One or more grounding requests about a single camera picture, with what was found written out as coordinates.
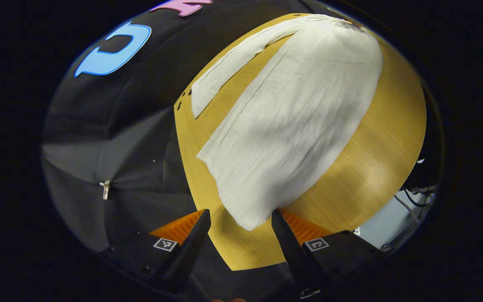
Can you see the black backdrop cloth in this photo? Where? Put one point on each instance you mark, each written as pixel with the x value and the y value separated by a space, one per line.
pixel 132 138

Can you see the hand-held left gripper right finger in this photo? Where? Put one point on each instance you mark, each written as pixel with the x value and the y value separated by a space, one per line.
pixel 289 251

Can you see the silver clip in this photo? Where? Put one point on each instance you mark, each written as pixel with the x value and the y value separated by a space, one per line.
pixel 105 189

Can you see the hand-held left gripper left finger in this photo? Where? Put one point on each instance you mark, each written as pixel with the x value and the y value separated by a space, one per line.
pixel 189 251

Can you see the white jeans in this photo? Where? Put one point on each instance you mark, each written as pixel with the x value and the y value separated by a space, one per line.
pixel 292 126

